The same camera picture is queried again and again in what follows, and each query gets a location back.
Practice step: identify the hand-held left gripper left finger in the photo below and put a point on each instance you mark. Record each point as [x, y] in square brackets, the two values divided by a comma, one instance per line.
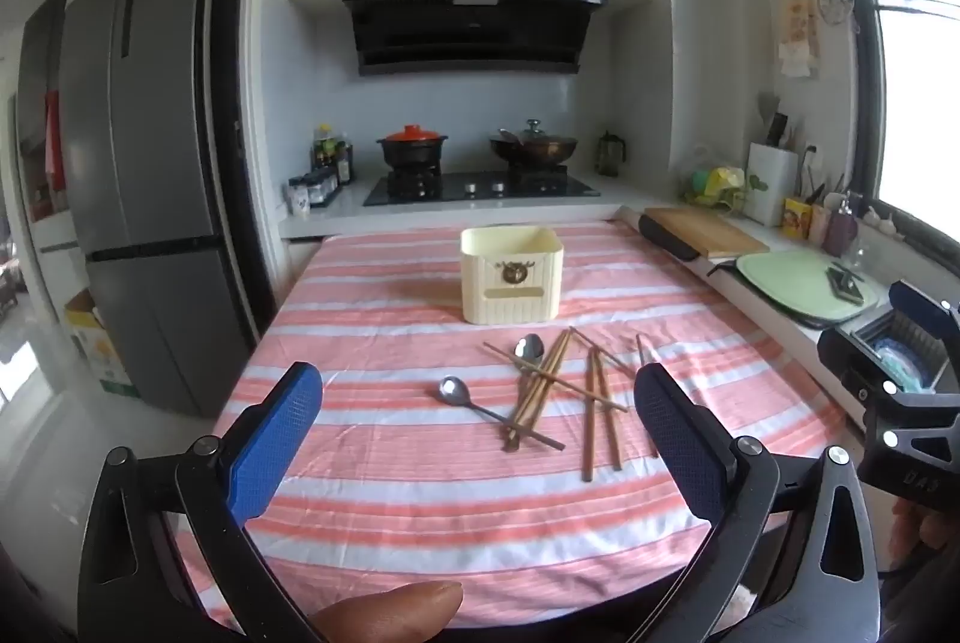
[277, 440]

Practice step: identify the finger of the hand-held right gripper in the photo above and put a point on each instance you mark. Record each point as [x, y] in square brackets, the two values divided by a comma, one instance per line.
[924, 311]
[841, 365]

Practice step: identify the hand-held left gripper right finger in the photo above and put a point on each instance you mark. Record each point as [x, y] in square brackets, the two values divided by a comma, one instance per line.
[679, 440]

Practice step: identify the pile of wooden chopsticks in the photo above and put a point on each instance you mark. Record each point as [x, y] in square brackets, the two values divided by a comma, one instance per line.
[589, 425]

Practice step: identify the steel spoon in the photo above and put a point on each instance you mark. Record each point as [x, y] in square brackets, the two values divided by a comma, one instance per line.
[452, 389]
[530, 349]

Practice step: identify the cream ribbed utensil holder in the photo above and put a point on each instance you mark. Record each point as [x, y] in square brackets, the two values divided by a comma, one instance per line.
[510, 294]

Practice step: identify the person's right hand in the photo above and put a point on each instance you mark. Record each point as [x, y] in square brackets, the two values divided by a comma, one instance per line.
[926, 534]

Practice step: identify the person's left hand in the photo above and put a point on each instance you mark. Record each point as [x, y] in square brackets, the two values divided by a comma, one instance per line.
[390, 613]

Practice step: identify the black kitchen tool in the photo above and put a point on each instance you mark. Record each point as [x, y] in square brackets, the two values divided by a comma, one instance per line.
[845, 280]

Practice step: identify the pale green cutting board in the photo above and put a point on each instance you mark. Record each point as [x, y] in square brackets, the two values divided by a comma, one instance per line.
[795, 286]

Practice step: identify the purple soap dispenser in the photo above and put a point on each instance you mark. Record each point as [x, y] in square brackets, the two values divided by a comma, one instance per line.
[844, 228]

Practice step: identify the pink white striped tablecloth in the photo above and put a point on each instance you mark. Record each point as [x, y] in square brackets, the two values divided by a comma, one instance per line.
[390, 485]

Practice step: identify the pink cup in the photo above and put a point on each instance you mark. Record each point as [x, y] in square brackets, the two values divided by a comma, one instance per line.
[819, 224]

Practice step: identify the yellow box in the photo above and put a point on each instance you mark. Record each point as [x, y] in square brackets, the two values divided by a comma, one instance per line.
[795, 217]

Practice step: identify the wooden cutting board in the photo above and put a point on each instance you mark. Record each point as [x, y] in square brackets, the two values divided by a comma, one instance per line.
[709, 230]

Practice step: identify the white knife block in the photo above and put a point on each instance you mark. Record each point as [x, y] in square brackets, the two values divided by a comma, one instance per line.
[772, 185]

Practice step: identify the cardboard box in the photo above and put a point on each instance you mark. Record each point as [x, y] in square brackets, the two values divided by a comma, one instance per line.
[97, 343]

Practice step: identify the yellow green bag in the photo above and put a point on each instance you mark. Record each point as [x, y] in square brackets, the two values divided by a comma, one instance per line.
[716, 185]

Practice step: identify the kitchen window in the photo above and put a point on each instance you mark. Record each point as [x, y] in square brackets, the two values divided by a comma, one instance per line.
[915, 57]

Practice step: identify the grey refrigerator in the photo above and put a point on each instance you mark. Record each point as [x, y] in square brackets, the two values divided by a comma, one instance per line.
[142, 185]

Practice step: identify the cluster of condiment bottles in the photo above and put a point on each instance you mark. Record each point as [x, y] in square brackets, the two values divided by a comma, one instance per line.
[334, 151]

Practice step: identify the black gas stove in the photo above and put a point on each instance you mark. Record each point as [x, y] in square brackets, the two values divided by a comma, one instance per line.
[480, 187]

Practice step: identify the black pot with red lid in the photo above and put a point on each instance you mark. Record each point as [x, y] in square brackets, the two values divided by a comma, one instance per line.
[411, 146]

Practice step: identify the wok with glass lid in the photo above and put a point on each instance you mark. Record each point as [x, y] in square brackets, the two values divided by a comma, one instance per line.
[534, 146]

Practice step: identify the red hanging cloth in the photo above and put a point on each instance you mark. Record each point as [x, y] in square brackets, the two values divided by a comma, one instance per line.
[52, 140]

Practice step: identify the black range hood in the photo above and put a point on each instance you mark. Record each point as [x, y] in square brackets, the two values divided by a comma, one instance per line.
[472, 27]

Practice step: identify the wall calendar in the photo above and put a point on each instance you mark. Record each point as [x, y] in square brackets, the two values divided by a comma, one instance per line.
[797, 35]

